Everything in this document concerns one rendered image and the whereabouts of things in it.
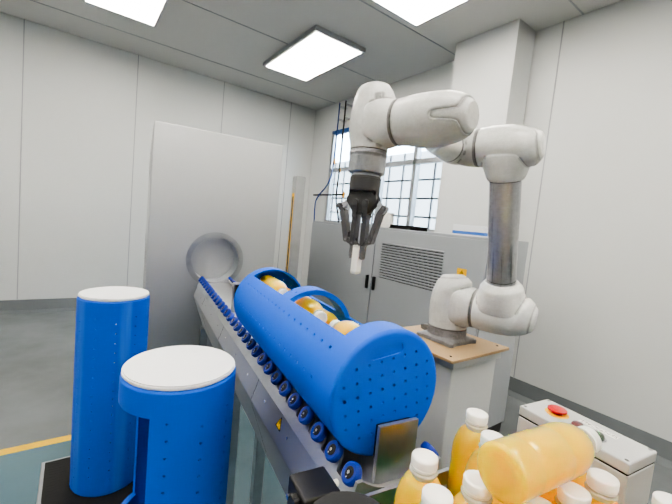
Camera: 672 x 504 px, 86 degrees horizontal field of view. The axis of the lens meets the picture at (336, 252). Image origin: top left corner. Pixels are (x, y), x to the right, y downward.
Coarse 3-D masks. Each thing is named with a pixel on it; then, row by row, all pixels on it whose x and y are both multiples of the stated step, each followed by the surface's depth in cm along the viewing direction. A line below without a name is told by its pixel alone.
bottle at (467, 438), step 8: (464, 424) 70; (464, 432) 68; (472, 432) 67; (480, 432) 67; (456, 440) 68; (464, 440) 67; (472, 440) 66; (456, 448) 68; (464, 448) 66; (472, 448) 66; (456, 456) 68; (464, 456) 66; (456, 464) 67; (464, 464) 66; (456, 472) 67; (448, 480) 70; (456, 480) 67; (448, 488) 69; (456, 488) 67
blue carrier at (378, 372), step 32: (256, 288) 132; (320, 288) 119; (256, 320) 118; (288, 320) 99; (320, 320) 90; (352, 320) 117; (288, 352) 92; (320, 352) 80; (352, 352) 73; (384, 352) 77; (416, 352) 81; (320, 384) 76; (352, 384) 74; (384, 384) 77; (416, 384) 82; (320, 416) 78; (352, 416) 74; (384, 416) 79; (416, 416) 83; (352, 448) 75
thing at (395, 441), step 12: (396, 420) 76; (408, 420) 76; (384, 432) 73; (396, 432) 74; (408, 432) 76; (384, 444) 73; (396, 444) 75; (408, 444) 76; (384, 456) 73; (396, 456) 75; (408, 456) 77; (384, 468) 74; (396, 468) 75; (408, 468) 77; (372, 480) 74; (384, 480) 74
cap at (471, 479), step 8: (472, 472) 51; (464, 480) 50; (472, 480) 49; (480, 480) 49; (464, 488) 50; (472, 488) 48; (480, 488) 48; (472, 496) 48; (480, 496) 48; (488, 496) 48
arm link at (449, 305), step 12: (444, 276) 148; (456, 276) 145; (444, 288) 144; (456, 288) 142; (468, 288) 143; (432, 300) 149; (444, 300) 144; (456, 300) 141; (468, 300) 139; (432, 312) 148; (444, 312) 144; (456, 312) 141; (432, 324) 149; (444, 324) 144; (456, 324) 143; (468, 324) 141
